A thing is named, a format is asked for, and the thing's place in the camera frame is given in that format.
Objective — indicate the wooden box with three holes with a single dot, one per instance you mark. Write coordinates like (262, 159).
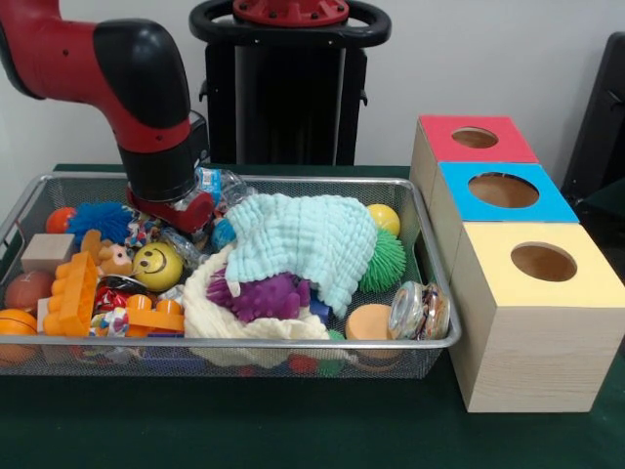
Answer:
(537, 352)

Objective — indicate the brown plush monkey toy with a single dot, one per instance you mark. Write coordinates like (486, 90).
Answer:
(114, 259)

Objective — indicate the green spiky rubber ball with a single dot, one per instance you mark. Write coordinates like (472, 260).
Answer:
(388, 264)

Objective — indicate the black upright panel on stand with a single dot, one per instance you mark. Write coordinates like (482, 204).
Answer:
(605, 122)

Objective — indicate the blue spiky rubber ball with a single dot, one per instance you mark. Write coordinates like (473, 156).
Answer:
(97, 220)

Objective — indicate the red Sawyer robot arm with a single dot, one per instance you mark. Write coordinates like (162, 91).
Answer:
(49, 63)

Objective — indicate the cream knitted cloth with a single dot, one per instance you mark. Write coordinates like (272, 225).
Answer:
(210, 312)

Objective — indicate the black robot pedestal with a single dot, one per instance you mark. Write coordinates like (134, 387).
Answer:
(293, 98)

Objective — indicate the dark green table cloth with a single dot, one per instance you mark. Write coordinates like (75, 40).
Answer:
(244, 425)

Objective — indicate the purple spiky monster toy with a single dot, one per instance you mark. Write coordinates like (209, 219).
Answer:
(268, 298)

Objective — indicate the mint green waffle cloth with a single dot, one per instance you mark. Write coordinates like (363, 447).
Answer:
(303, 239)

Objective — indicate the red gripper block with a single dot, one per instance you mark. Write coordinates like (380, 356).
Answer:
(193, 215)

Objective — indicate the long orange building block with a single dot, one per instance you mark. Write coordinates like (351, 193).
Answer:
(70, 298)

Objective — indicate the crushed clear plastic bottle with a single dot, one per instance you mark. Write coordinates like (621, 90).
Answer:
(229, 188)

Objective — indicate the yellow smiley face ball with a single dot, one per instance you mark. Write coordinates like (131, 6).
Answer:
(158, 266)

